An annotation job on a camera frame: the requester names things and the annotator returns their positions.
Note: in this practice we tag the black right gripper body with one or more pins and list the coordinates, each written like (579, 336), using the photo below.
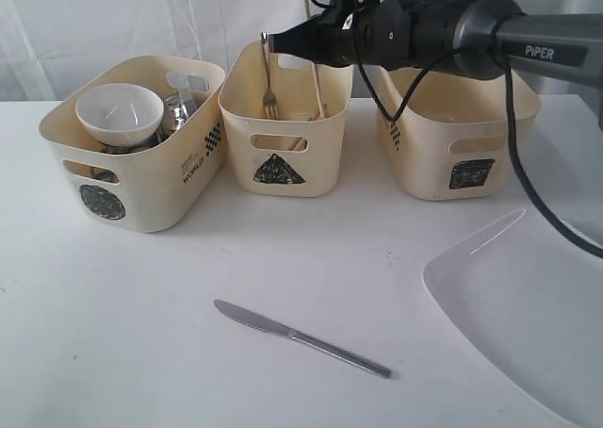
(392, 34)

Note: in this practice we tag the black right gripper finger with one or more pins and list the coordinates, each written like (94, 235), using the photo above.
(311, 40)

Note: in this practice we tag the wooden chopstick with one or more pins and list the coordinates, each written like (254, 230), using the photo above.
(300, 142)
(322, 114)

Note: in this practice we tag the stainless steel fork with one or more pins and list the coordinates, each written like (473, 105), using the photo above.
(269, 98)

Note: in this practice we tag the stainless steel bowl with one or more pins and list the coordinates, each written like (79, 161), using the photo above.
(178, 109)

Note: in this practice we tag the stainless steel cup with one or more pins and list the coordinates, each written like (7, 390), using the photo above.
(102, 174)
(150, 143)

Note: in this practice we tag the white ceramic bowl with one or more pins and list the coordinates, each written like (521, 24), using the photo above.
(120, 114)

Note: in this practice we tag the cream bin with circle mark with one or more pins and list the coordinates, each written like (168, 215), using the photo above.
(157, 186)

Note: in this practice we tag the stainless steel knife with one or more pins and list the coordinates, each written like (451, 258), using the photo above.
(267, 325)

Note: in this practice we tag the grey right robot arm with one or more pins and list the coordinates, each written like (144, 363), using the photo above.
(473, 39)

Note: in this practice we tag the cream bin with triangle mark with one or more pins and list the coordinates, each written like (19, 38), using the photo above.
(259, 146)

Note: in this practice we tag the cream bin with square mark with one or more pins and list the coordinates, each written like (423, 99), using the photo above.
(450, 142)

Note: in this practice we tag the white curtain backdrop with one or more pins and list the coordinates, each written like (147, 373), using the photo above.
(51, 48)

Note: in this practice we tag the white rectangular plate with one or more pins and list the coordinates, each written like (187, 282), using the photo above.
(531, 304)

